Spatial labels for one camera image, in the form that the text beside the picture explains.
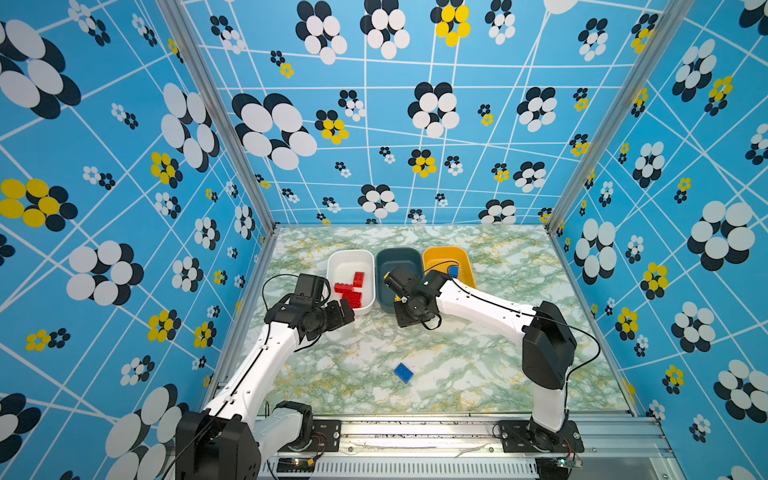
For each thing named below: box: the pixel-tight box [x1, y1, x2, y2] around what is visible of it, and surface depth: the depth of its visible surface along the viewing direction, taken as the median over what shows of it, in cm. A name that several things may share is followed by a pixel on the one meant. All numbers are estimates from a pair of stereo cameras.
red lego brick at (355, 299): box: [342, 291, 363, 309], surface depth 99 cm
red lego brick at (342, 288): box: [334, 282, 354, 293], surface depth 102 cm
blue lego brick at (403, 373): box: [394, 362, 414, 384], surface depth 84 cm
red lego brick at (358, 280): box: [353, 271, 365, 288], surface depth 104 cm
